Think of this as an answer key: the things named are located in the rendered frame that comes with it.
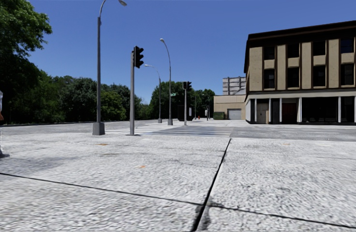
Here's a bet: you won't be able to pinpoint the black bus shelter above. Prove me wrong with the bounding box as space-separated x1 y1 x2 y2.
177 104 193 121

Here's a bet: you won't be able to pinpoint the traffic light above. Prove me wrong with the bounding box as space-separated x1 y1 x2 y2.
129 45 144 136
182 81 193 126

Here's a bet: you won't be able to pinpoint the grey street lamp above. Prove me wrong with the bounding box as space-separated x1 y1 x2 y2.
160 38 173 126
144 64 163 124
92 0 128 136

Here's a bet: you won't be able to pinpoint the low tan garage building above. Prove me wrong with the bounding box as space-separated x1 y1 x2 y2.
213 95 247 120

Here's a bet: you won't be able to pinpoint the pale grey concrete building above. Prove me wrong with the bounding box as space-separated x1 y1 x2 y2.
222 76 247 96

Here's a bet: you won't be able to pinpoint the trees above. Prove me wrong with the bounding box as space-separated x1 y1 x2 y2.
0 0 216 126

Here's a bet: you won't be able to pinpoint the tan concrete building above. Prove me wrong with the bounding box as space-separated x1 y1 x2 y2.
243 19 356 126

